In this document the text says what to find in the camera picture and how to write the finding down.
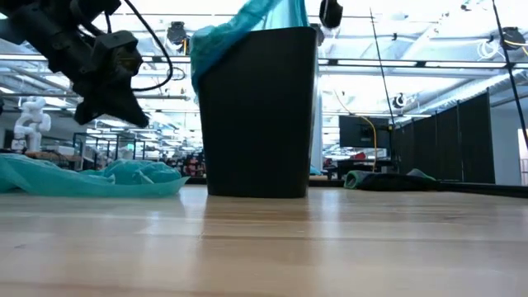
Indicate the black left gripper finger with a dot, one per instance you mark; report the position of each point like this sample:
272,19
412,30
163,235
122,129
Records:
111,105

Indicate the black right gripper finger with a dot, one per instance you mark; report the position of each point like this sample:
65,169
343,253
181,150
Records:
331,13

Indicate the teal plastic trash bag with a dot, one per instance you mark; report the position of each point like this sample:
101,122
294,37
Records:
214,45
82,179

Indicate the black plastic trash bin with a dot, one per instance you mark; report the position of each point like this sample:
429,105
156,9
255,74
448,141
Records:
257,115

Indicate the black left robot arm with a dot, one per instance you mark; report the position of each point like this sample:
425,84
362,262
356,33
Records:
37,24

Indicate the grey ceiling pipe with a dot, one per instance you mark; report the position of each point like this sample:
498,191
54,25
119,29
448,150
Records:
173,97

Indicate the white robot figure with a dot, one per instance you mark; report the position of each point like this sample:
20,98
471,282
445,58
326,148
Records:
31,123

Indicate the long ceiling light strip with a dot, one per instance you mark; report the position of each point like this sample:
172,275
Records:
412,62

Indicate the black computer monitor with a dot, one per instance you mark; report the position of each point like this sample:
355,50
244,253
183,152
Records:
363,132

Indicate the black fabric glove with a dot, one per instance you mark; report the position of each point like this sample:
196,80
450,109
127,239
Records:
392,182

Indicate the black thin pole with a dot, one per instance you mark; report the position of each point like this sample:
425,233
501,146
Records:
511,68

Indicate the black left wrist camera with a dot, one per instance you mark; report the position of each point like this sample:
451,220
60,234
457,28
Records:
117,57

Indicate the black partition wall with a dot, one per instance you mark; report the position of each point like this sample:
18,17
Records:
453,144

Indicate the black metal table frame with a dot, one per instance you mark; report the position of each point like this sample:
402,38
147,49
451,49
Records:
486,189

